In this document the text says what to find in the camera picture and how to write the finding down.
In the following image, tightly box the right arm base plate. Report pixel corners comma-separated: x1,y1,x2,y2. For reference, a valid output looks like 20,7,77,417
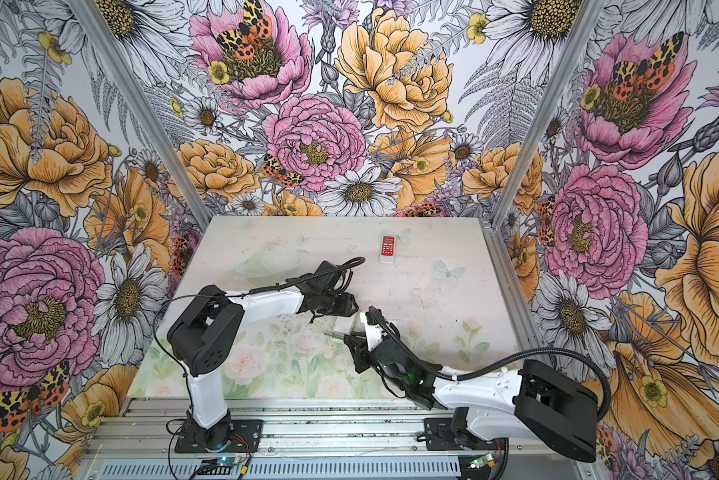
415,417,503,451

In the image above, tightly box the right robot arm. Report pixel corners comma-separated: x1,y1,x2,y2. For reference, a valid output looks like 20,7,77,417
332,308,607,463

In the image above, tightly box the aluminium frame rail front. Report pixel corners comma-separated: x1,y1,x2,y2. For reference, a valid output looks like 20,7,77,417
88,400,595,460

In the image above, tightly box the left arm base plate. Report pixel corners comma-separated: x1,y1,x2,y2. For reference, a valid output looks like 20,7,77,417
175,419,264,454

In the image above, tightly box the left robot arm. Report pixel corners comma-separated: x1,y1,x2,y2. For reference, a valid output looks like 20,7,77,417
167,257,365,452

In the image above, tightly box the right circuit board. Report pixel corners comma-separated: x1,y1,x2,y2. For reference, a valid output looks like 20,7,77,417
469,453,495,469

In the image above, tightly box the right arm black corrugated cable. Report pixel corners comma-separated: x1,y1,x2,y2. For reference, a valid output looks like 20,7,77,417
367,307,613,422

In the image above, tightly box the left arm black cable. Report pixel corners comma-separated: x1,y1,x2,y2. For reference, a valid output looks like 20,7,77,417
152,256,367,397

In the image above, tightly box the left circuit board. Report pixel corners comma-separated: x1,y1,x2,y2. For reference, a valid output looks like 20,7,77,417
201,456,245,471

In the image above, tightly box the red white remote control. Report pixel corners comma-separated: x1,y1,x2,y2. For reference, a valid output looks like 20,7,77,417
379,235,397,265

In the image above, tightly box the circuit board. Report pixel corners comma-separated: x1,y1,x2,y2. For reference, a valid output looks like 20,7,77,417
201,456,245,471
469,453,495,469

